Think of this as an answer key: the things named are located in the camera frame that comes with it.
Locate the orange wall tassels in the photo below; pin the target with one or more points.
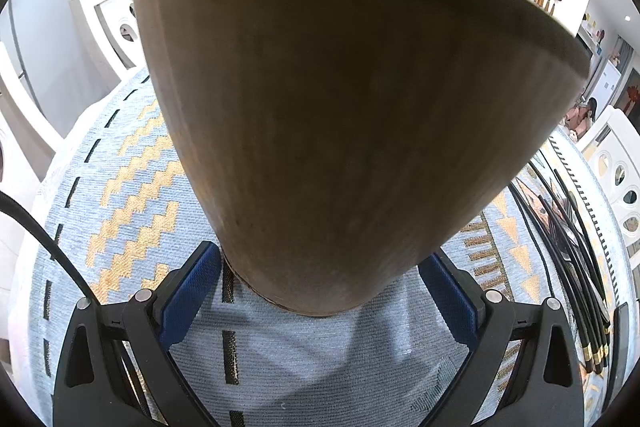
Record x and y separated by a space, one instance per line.
545 2

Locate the bundle of black chopsticks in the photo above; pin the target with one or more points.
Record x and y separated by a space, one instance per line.
575 287

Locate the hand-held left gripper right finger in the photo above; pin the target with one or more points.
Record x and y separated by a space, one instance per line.
450 302

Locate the bamboo utensil holder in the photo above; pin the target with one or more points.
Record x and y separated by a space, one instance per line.
350 107

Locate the blue patterned table mat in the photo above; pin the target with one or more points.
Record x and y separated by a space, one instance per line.
300 357

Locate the white refrigerator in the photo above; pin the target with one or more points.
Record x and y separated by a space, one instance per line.
45 7

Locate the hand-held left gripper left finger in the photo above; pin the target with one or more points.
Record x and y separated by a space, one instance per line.
192 287

